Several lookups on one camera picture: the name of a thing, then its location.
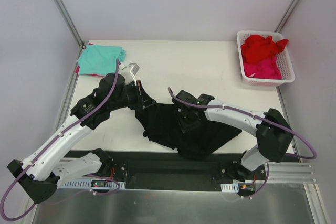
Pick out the black t-shirt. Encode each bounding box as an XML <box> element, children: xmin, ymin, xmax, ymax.
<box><xmin>135</xmin><ymin>103</ymin><xmax>242</xmax><ymax>160</ymax></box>

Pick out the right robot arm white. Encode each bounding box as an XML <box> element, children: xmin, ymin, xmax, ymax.
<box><xmin>169</xmin><ymin>90</ymin><xmax>293</xmax><ymax>179</ymax></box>

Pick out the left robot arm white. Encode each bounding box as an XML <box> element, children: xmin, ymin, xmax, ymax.
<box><xmin>7</xmin><ymin>73</ymin><xmax>156</xmax><ymax>204</ymax></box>

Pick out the folded teal t-shirt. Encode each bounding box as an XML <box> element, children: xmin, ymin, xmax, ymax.
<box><xmin>77</xmin><ymin>44</ymin><xmax>127</xmax><ymax>78</ymax></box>

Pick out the magenta t-shirt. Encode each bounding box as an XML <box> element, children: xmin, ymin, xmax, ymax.
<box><xmin>243</xmin><ymin>56</ymin><xmax>282</xmax><ymax>80</ymax></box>

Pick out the red t-shirt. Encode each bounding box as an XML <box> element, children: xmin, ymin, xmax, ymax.
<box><xmin>241</xmin><ymin>35</ymin><xmax>289</xmax><ymax>64</ymax></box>

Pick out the white plastic basket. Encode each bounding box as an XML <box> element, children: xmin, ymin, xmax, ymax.
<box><xmin>237</xmin><ymin>30</ymin><xmax>295</xmax><ymax>87</ymax></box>

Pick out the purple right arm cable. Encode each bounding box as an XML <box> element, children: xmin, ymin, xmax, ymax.
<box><xmin>167</xmin><ymin>87</ymin><xmax>318</xmax><ymax>161</ymax></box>

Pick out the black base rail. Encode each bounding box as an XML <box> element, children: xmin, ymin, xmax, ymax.
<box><xmin>62</xmin><ymin>150</ymin><xmax>289</xmax><ymax>192</ymax></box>

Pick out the left aluminium frame post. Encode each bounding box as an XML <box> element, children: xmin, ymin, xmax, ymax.
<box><xmin>54</xmin><ymin>0</ymin><xmax>85</xmax><ymax>49</ymax></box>

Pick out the aluminium frame post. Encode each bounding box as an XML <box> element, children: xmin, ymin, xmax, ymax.
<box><xmin>54</xmin><ymin>0</ymin><xmax>85</xmax><ymax>49</ymax></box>
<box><xmin>274</xmin><ymin>0</ymin><xmax>302</xmax><ymax>33</ymax></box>

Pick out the right aluminium frame post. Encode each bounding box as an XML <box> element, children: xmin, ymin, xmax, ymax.
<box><xmin>274</xmin><ymin>0</ymin><xmax>302</xmax><ymax>33</ymax></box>

